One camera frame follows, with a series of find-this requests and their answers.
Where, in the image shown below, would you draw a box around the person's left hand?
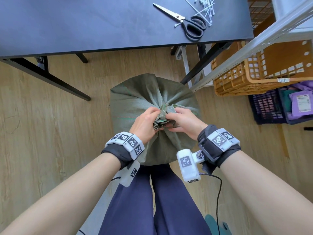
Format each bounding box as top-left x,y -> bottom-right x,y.
129,107 -> 167,145

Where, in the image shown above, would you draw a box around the person's right hand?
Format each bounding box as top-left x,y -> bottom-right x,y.
164,108 -> 208,142

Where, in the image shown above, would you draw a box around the green woven sack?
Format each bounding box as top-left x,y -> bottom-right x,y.
110,73 -> 202,167

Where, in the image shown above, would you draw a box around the person's right forearm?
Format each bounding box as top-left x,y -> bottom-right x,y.
217,149 -> 313,235

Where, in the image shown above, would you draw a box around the person's left forearm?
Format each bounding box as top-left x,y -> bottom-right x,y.
0,152 -> 122,235

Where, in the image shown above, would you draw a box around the grey wristband with white markers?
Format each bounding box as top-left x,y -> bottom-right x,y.
101,131 -> 145,171
197,124 -> 241,175

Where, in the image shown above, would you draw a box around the white metal leg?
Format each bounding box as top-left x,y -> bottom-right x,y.
175,45 -> 193,79

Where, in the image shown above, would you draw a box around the large orange plastic crate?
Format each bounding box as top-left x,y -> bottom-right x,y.
211,41 -> 313,97

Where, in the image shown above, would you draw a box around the dark purple plastic crate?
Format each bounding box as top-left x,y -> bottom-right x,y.
248,87 -> 313,125

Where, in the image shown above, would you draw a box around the small orange plastic crate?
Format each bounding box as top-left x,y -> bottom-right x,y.
244,40 -> 313,84

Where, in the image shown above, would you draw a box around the navy trousers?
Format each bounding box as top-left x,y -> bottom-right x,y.
98,165 -> 212,235

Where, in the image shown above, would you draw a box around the teal cloth item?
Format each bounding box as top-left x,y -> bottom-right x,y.
279,89 -> 293,113

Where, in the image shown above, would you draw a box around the teal shoe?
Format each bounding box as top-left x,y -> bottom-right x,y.
204,214 -> 230,235

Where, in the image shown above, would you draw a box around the white metal shelf rack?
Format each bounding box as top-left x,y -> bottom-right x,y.
189,0 -> 313,93

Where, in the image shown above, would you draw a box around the purple packet with white label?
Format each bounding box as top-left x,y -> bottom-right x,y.
288,91 -> 313,113

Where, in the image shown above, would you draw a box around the plain purple packet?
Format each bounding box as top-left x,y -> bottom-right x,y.
292,80 -> 313,93

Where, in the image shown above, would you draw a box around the brown lattice crate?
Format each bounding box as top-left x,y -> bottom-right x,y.
247,0 -> 276,29

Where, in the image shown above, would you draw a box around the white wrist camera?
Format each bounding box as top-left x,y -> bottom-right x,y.
119,160 -> 141,188
176,149 -> 205,183

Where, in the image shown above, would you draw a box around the black cable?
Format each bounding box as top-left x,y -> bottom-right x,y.
199,172 -> 223,235

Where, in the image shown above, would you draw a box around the black-handled scissors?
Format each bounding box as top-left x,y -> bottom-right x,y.
153,3 -> 208,42

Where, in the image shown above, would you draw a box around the pile of white cable ties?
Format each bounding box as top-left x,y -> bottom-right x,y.
174,0 -> 217,29

